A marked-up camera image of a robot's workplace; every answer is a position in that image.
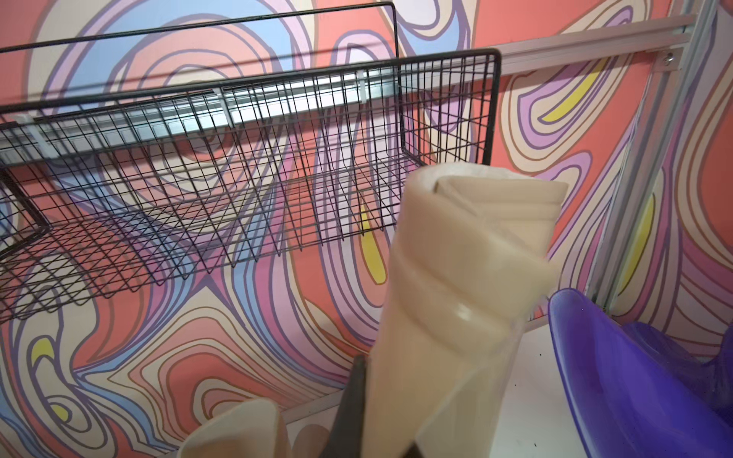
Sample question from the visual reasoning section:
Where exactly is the black wire basket back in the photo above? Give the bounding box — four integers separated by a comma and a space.
1, 1, 504, 322

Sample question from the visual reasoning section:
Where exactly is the purple rain boot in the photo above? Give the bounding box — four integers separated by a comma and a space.
622, 323, 732, 427
549, 289, 732, 457

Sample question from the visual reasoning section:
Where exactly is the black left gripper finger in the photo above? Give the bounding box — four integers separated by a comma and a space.
320, 355, 367, 458

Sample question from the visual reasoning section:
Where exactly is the beige rain boot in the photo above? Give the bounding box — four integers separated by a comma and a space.
178, 399, 292, 458
361, 162, 569, 457

